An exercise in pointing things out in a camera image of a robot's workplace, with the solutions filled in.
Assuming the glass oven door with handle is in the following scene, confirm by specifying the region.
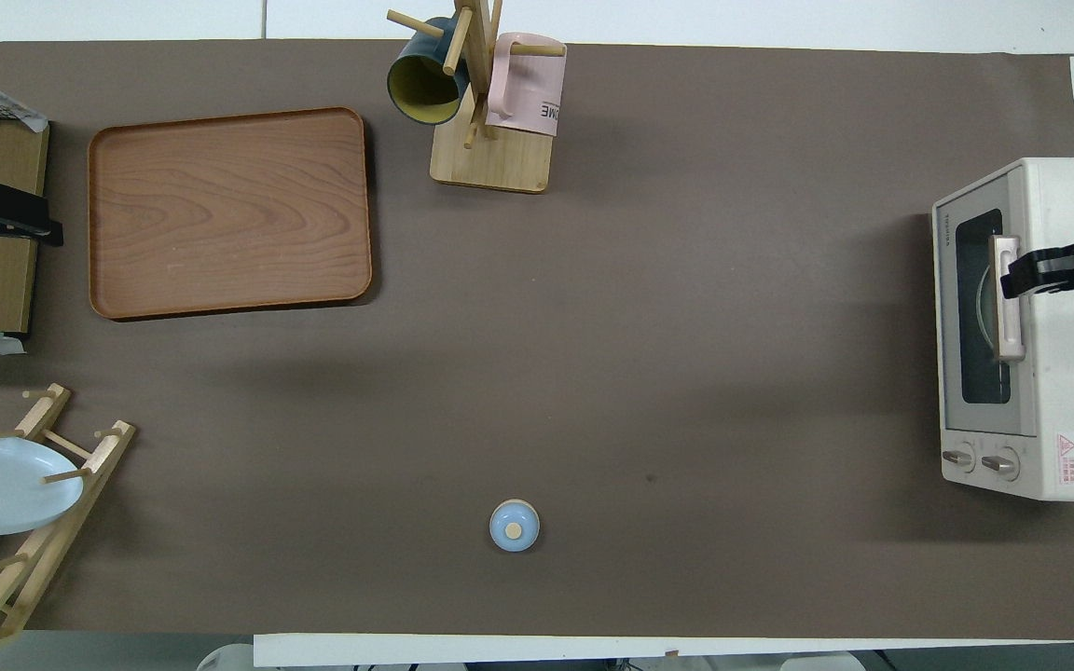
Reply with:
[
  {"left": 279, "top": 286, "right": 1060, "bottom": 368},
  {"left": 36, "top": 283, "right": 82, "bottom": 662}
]
[{"left": 932, "top": 164, "right": 1039, "bottom": 439}]

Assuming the brown wooden tray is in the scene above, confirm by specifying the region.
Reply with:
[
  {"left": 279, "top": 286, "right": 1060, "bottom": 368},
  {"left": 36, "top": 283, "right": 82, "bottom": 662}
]
[{"left": 88, "top": 106, "right": 374, "bottom": 322}]

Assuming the wooden dish rack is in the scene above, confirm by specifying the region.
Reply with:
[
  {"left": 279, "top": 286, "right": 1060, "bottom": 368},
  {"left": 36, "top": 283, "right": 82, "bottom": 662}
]
[{"left": 0, "top": 382, "right": 137, "bottom": 667}]

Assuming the brown table mat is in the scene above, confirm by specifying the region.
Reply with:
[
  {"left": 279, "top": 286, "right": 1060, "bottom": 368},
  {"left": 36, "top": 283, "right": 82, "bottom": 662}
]
[{"left": 0, "top": 39, "right": 1074, "bottom": 644}]

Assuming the dark teal mug yellow inside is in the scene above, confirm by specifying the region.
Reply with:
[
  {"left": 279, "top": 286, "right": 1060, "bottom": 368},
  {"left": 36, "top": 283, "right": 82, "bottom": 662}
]
[{"left": 386, "top": 17, "right": 471, "bottom": 127}]

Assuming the wooden mug tree stand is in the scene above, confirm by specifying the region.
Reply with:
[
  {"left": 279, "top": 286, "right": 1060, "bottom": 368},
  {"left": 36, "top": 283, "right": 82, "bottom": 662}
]
[{"left": 386, "top": 0, "right": 566, "bottom": 195}]

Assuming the pink mug with print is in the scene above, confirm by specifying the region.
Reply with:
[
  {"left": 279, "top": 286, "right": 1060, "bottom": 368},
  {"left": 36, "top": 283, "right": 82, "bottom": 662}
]
[{"left": 484, "top": 33, "right": 568, "bottom": 138}]

